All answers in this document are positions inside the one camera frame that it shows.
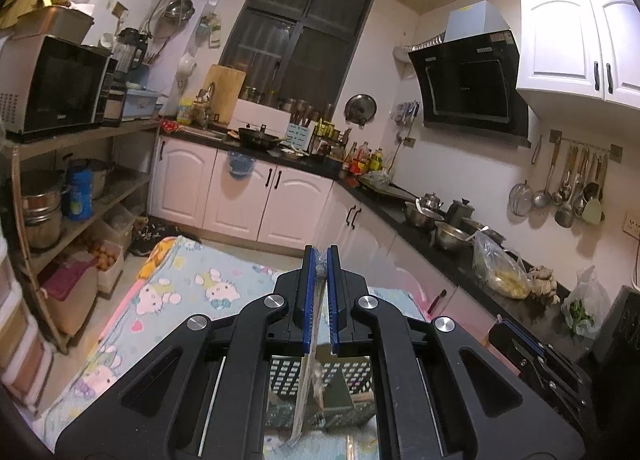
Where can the dark kitchen window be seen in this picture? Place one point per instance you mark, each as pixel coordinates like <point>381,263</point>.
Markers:
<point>295,49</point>

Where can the wooden cutting board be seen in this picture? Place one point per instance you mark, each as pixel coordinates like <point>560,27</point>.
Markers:
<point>228,84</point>

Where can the black wok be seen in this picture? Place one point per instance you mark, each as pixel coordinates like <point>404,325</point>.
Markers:
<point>258,139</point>

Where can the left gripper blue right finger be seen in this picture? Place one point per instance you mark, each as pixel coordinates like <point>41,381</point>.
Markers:
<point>438,393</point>

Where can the hanging strainer ladle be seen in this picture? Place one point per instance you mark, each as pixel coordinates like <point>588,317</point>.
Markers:
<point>521,194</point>

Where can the steel pot on counter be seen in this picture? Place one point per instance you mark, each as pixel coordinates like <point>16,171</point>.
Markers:
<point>420,217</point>

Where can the green hanging spatula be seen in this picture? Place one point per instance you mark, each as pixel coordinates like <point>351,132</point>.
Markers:
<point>592,213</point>

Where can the clear plastic bag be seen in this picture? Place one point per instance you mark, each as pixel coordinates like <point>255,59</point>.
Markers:
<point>498,270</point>

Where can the black range hood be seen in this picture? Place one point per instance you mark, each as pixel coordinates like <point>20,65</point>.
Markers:
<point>468,85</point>

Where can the hello kitty table cloth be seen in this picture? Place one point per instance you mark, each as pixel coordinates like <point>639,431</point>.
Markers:
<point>183,278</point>

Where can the blue canister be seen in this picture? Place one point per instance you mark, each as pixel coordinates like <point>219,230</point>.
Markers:
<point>80,186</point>

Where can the green plastic utensil basket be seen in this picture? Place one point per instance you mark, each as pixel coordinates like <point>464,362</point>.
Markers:
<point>340,394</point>

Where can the white upper cabinet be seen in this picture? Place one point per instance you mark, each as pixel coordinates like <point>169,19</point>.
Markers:
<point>584,48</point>

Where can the black microwave oven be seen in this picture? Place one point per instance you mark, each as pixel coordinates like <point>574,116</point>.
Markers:
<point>48,85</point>

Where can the stacked steel pots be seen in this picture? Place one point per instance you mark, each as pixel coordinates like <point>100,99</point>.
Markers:
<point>42,192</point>

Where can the hanging pot lid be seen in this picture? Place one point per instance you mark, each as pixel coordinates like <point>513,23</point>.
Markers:
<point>360,109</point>

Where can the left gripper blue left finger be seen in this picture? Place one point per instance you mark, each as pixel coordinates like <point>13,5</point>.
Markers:
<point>202,392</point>

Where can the wooden chopstick pair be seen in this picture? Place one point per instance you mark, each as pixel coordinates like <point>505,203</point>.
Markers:
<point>307,363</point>

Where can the blue knife block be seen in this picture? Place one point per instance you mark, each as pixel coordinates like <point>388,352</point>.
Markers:
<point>299,136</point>

